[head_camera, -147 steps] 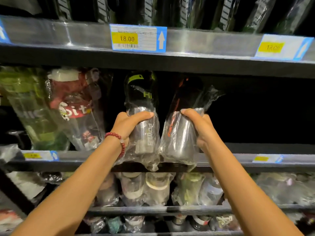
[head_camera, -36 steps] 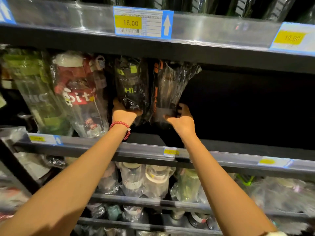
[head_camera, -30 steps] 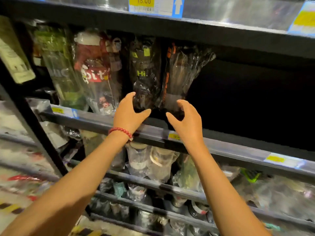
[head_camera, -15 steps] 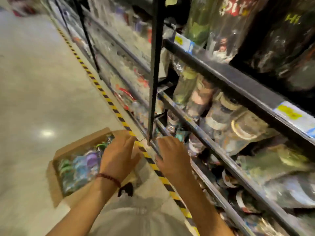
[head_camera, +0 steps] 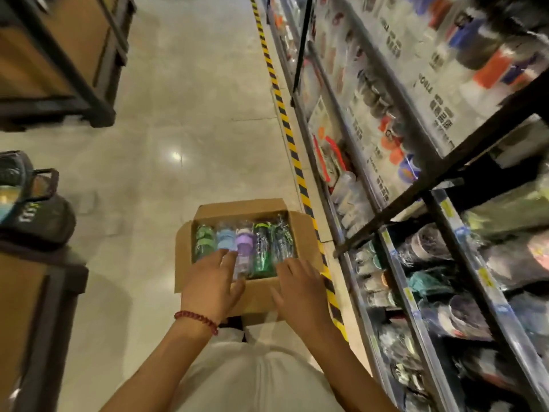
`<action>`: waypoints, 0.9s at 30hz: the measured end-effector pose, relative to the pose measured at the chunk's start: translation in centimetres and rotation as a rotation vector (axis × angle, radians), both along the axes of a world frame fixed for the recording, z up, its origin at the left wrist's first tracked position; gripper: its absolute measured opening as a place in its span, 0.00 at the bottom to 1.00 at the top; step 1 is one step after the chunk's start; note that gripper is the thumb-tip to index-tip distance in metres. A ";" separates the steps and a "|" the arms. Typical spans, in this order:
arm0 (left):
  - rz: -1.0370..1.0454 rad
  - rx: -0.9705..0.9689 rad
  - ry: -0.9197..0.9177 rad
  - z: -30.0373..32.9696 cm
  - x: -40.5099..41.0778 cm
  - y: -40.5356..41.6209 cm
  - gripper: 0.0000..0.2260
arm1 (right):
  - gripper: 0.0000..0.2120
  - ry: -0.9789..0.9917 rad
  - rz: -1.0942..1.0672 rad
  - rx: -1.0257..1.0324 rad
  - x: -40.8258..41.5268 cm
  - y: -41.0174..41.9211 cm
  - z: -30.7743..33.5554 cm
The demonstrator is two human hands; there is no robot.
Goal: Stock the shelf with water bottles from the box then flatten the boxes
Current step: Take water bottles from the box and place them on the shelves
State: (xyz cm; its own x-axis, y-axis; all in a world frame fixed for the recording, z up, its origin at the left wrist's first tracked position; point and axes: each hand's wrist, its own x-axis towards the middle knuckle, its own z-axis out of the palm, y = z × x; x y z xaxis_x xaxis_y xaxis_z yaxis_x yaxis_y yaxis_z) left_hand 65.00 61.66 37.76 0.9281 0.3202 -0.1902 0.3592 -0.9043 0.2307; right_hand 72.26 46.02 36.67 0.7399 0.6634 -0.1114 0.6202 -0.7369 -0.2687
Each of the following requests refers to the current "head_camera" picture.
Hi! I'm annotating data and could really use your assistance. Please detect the person's left hand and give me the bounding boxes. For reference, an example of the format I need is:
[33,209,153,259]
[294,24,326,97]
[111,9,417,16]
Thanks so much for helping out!
[180,248,246,326]

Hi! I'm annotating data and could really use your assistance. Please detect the person's right hand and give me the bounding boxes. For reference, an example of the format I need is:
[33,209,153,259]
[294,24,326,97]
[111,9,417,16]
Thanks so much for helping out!
[270,257,335,344]

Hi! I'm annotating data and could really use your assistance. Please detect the brown cardboard box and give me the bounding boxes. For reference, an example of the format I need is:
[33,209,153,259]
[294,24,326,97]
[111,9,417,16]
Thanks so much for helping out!
[173,198,325,327]

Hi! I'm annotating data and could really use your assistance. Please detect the green banded bottle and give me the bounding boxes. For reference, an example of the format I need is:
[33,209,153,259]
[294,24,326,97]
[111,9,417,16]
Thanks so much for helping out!
[193,224,217,263]

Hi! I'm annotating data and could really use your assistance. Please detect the light blue bottle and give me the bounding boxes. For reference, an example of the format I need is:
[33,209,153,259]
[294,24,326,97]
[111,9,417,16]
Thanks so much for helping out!
[216,225,237,253]

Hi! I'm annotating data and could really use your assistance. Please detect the purple cartoon bottle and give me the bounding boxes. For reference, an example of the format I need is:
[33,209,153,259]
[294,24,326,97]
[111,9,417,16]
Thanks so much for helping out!
[233,227,257,280]

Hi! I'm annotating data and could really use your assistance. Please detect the green lid bottle pink handle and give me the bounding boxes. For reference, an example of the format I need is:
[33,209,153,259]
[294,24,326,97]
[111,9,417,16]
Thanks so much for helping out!
[465,180,549,236]

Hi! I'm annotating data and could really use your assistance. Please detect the black metal store shelving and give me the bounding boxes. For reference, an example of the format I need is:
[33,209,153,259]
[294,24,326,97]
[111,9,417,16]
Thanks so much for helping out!
[257,0,549,412]

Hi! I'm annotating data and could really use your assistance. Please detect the person's right forearm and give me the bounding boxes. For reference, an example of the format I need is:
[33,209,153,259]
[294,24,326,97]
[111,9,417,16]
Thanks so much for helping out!
[307,326,397,412]

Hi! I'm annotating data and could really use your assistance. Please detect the person's left forearm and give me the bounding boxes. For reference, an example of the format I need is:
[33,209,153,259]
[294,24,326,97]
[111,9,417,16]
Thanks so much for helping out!
[101,319,220,412]

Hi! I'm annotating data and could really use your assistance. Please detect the person's black left shoe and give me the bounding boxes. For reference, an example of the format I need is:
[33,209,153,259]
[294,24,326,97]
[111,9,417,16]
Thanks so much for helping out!
[221,316,249,343]

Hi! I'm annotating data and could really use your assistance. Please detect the person's light grey trousers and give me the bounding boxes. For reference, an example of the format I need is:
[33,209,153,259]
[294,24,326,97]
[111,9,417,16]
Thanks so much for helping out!
[169,328,344,412]

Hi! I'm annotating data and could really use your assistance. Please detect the pile of clear bagged goods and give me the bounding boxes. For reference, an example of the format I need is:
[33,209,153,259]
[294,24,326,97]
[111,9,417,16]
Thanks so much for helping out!
[330,171,374,236]

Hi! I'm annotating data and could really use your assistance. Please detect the red white bagged item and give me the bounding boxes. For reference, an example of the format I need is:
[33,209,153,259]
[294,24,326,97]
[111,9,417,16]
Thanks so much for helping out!
[312,134,348,185]

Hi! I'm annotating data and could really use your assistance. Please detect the dark plastic shopping basket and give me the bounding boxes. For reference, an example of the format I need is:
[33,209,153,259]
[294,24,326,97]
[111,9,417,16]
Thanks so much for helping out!
[0,150,77,249]

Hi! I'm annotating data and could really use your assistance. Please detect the red bead bracelet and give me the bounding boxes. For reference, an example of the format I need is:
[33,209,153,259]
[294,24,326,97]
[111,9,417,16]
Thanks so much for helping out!
[173,311,220,336]

